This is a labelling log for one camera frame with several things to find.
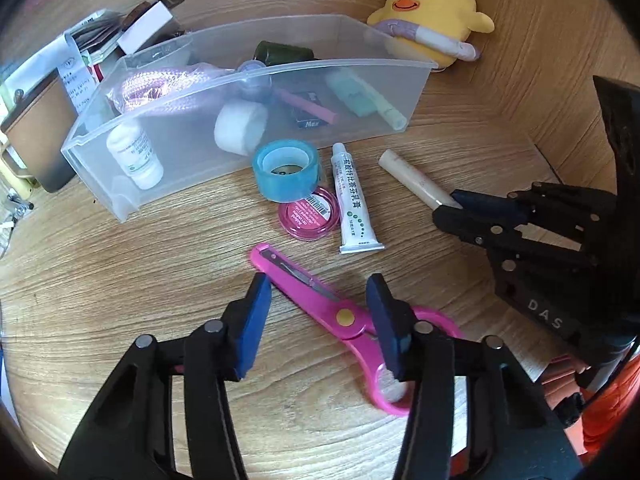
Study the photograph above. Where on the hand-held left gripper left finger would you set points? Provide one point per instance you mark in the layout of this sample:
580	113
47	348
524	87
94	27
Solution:
252	330

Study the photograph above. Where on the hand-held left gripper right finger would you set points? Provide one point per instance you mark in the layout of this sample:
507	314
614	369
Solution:
387	330

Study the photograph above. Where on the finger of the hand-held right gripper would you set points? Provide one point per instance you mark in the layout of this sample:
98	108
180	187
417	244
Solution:
475	230
500	202

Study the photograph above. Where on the pink scissors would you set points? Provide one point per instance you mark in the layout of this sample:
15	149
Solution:
310	295

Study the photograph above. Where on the cream coloured stick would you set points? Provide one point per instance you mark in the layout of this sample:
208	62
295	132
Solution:
405	172

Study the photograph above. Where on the pale yellow tube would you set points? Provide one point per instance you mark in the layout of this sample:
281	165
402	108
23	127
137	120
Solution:
387	110

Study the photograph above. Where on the clear plastic storage box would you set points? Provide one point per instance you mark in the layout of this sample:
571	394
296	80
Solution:
190	180

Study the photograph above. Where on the green sachet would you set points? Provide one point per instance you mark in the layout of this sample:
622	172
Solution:
350	92

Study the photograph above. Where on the small black box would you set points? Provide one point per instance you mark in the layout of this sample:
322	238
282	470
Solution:
306	121

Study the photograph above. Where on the white tape roll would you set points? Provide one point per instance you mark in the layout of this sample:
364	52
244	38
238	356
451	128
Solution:
237	127

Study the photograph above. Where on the pink pen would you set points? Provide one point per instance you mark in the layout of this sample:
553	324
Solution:
310	107

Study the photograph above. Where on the small white medicine bottle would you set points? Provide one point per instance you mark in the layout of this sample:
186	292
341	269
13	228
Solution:
135	155

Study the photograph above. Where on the small clear bottle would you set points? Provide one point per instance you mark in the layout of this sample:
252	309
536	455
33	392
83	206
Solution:
254	80

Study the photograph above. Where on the dark green jar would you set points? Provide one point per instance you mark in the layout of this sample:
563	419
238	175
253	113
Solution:
280	52

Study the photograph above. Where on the orange cloth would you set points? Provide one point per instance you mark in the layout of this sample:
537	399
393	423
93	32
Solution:
610	405

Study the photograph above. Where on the white ointment tube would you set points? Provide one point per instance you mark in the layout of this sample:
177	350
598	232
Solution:
352	200

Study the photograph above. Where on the pink round tin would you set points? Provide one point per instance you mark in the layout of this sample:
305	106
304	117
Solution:
310	215

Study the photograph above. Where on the blue tape roll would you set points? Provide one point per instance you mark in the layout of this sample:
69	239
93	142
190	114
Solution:
262	175

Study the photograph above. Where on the yellow chick plush toy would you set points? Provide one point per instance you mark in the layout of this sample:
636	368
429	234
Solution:
430	5

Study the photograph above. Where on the brown lidded mug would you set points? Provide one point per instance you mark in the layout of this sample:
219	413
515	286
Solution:
40	135

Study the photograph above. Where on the stack of papers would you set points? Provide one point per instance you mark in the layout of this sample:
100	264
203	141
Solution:
75	75

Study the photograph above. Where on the white cardboard box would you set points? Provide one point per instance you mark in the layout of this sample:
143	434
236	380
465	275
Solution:
145	27

